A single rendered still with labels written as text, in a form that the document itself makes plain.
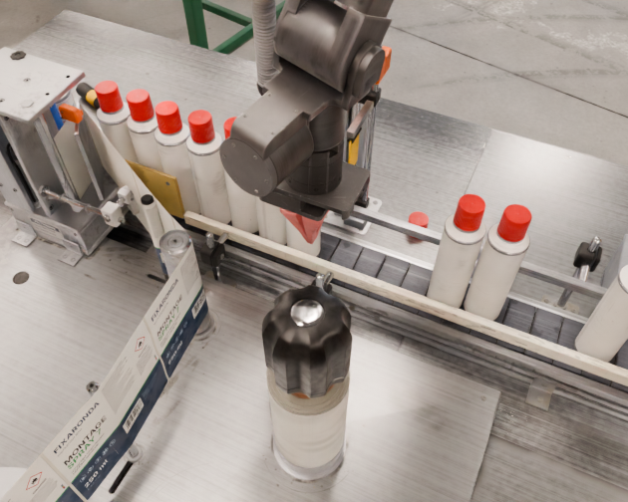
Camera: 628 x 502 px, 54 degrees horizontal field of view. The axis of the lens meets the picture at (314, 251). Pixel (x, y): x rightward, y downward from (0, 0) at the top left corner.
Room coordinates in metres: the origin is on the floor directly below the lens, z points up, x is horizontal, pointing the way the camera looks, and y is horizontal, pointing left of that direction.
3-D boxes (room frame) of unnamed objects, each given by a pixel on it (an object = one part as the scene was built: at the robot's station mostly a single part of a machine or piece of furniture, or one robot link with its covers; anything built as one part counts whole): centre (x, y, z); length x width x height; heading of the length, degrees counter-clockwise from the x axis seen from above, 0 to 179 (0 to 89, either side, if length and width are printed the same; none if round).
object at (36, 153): (0.67, 0.38, 1.01); 0.14 x 0.13 x 0.26; 65
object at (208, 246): (0.58, 0.14, 0.89); 0.06 x 0.03 x 0.12; 155
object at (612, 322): (0.42, -0.38, 0.98); 0.05 x 0.05 x 0.20
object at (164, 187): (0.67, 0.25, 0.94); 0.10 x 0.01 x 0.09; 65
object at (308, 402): (0.29, 0.01, 1.03); 0.09 x 0.09 x 0.30
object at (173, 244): (0.46, 0.16, 0.97); 0.05 x 0.05 x 0.19
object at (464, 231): (0.50, -0.19, 0.98); 0.05 x 0.05 x 0.20
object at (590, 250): (0.50, -0.37, 0.91); 0.07 x 0.03 x 0.16; 155
